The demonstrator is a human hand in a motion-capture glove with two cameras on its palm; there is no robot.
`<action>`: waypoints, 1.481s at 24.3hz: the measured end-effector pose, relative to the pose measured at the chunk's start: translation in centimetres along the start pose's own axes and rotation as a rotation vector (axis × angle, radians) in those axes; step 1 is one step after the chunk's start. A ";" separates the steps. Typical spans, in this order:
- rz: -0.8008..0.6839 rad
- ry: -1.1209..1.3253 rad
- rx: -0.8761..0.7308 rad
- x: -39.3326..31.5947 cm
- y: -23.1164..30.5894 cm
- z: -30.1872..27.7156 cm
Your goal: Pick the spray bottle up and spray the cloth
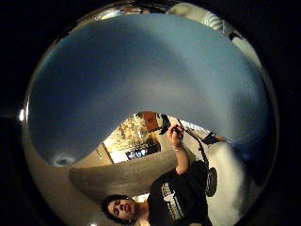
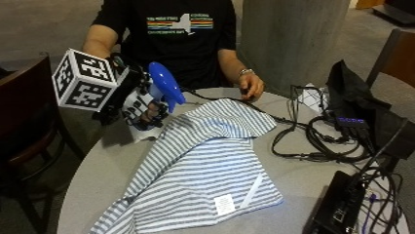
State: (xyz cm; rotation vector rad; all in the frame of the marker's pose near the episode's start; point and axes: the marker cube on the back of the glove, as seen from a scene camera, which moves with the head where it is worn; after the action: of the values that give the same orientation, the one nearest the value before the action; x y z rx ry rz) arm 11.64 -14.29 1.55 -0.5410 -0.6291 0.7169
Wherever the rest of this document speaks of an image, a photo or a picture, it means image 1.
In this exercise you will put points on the brown board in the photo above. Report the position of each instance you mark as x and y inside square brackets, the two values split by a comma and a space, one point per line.
[150, 121]

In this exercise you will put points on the black round object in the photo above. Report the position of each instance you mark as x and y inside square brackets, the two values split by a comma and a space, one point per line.
[211, 182]

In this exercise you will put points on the the person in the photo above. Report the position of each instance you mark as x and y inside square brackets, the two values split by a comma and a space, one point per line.
[178, 201]

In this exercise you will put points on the white soft object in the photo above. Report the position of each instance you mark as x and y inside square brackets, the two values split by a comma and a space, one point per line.
[247, 50]

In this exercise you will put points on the black handheld device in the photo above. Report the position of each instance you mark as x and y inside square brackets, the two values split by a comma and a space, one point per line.
[165, 125]

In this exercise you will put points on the white striped cloth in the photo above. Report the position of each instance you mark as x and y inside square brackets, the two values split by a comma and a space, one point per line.
[200, 15]

